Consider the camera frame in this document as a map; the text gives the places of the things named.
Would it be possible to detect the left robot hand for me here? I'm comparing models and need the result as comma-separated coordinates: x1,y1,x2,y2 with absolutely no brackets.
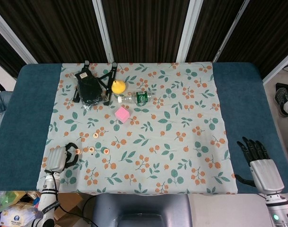
44,142,80,173

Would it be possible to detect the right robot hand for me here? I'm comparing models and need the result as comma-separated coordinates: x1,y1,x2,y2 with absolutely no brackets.
235,136,285,196

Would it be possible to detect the brown cardboard box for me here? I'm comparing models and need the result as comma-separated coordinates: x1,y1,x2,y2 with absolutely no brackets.
53,192,84,227

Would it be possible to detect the teal table cover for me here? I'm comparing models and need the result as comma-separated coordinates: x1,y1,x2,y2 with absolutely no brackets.
0,61,288,192

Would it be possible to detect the light grey flat board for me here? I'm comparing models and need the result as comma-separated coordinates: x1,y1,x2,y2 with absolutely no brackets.
187,193,274,227

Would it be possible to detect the green plastic bag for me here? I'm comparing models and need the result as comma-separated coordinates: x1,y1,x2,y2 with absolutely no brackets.
0,191,25,213

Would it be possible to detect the white bag blue logo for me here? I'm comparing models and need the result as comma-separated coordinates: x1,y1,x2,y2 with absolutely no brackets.
0,208,44,227

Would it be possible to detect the black mesh sneaker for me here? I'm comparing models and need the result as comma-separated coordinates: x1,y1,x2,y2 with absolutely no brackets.
275,87,288,118

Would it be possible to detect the bag of black items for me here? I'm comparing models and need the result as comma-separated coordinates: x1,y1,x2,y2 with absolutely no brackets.
74,70,104,110

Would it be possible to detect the pink cube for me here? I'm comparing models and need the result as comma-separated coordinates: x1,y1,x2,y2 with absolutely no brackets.
114,106,131,124

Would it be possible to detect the grey robot torso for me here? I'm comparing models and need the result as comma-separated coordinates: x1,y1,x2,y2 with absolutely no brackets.
90,193,191,227

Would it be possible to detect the black folding stand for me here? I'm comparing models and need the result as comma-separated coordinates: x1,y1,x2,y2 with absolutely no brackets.
72,60,118,106

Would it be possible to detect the yellow toy pear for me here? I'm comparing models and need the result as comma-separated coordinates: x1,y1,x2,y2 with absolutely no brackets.
111,79,127,95

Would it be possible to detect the clear bottle green label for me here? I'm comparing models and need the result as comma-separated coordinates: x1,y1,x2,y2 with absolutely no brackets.
117,90,156,105

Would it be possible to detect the floral printed tablecloth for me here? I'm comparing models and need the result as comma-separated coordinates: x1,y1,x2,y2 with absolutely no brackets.
36,61,239,196

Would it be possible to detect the dark folding partition screen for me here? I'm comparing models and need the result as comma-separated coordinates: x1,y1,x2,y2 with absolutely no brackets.
0,0,288,83

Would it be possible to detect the black floor cable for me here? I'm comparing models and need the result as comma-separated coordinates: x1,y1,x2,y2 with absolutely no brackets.
60,195,98,227

